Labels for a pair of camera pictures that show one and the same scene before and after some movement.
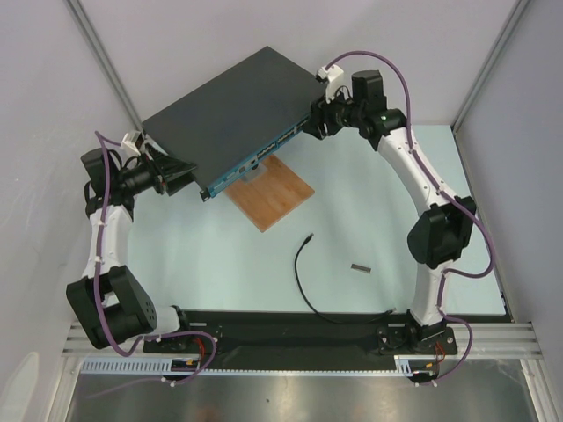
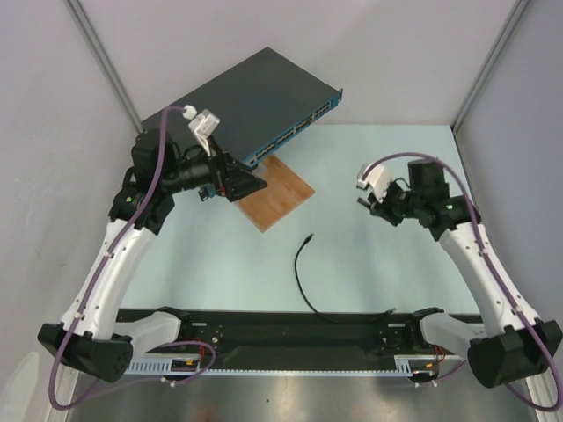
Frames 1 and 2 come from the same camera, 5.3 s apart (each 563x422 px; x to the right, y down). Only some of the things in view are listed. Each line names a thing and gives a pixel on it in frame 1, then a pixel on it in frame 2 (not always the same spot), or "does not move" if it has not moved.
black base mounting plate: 306,338 does not move
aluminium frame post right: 511,23 does not move
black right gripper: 324,117 → 383,207
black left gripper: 171,167 → 223,168
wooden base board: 271,195 does not move
